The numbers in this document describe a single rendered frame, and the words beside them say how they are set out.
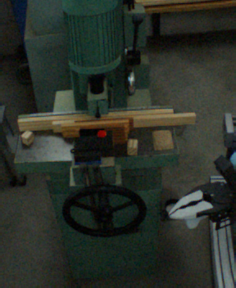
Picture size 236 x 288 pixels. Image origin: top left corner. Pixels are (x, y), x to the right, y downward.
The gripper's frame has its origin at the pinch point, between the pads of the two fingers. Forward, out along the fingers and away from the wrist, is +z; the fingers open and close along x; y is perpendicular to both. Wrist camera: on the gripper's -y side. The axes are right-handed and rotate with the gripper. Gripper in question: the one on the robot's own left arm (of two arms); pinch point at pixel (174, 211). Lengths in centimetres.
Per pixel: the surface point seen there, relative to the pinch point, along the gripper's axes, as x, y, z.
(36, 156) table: 68, 25, 23
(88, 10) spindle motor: 58, -28, -1
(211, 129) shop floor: 154, 104, -104
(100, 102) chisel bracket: 66, 9, -3
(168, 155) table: 51, 28, -21
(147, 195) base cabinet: 56, 49, -15
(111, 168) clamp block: 47, 23, 1
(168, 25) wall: 296, 73, -139
